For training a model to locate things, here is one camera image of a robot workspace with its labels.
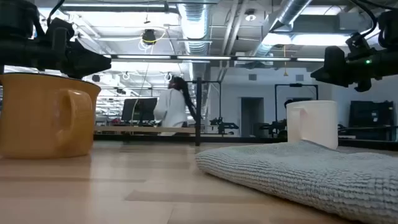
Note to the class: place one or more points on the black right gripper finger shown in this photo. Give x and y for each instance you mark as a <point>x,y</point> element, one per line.
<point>334,67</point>

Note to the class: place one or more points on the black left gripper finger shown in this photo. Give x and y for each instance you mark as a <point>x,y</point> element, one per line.
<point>88,62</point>

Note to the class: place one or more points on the white ceramic mug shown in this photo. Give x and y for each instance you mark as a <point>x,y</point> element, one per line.
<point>317,123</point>

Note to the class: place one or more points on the yellow ceramic mug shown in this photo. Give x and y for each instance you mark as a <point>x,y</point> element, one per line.
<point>34,118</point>

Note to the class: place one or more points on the background black robot arm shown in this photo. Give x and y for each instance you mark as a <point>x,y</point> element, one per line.
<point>224,125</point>

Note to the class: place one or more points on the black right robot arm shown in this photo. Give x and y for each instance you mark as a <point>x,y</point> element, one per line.
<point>388,29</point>

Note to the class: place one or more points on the wooden shelf board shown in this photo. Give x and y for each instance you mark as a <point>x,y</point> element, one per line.
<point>143,129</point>

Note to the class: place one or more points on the black background cabinet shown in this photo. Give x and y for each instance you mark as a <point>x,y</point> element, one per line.
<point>371,116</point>

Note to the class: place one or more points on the person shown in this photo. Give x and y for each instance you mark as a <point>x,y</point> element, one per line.
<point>288,103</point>
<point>171,107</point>

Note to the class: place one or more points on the background dark computer monitor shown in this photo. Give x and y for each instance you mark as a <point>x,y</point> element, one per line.
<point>140,109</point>

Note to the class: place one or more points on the grey folded waffle cloth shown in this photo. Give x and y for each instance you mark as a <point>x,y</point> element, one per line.
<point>311,177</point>

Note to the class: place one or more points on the long ceiling light strip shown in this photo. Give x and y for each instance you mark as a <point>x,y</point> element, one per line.
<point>202,58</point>

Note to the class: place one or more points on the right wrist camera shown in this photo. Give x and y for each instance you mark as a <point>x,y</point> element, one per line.
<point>357,43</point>

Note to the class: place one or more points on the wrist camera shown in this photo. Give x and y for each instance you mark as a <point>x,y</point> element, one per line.
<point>60,29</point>
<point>357,43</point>

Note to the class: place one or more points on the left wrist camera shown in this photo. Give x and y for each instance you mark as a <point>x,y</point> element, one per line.
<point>60,29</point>

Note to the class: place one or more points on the background black metal frame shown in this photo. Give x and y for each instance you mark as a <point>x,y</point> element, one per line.
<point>295,85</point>

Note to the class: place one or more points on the black ceiling camera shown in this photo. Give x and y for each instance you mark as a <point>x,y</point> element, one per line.
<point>149,36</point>

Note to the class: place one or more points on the smooth silver ventilation duct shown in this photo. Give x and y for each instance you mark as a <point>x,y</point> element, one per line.
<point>289,12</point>

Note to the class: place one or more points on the ribbed silver ventilation duct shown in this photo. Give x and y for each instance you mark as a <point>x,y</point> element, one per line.
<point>194,25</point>

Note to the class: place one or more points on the black aluminium table frame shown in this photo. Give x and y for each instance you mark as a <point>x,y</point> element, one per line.
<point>248,140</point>

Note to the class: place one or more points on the black metal shelf frame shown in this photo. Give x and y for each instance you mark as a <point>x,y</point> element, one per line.
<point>198,112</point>

